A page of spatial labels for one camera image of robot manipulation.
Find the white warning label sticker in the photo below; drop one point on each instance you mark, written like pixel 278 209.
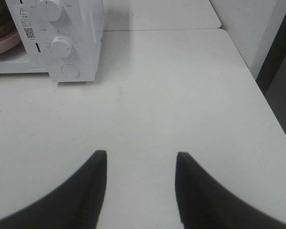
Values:
pixel 26 25

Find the burger with lettuce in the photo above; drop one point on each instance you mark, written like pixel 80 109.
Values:
pixel 6 21

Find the round door release button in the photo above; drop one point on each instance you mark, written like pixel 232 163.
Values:
pixel 70 71

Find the white upper power knob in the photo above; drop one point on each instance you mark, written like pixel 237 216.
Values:
pixel 50 10

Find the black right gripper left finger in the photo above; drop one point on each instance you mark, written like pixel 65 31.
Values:
pixel 75 204

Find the pink round plate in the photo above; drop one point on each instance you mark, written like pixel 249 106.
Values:
pixel 9 41

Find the white microwave oven body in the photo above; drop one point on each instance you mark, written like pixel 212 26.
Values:
pixel 81 21

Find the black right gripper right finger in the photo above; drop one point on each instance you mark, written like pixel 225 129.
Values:
pixel 203 203

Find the white timer knob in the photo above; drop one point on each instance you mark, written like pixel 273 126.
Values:
pixel 61 46

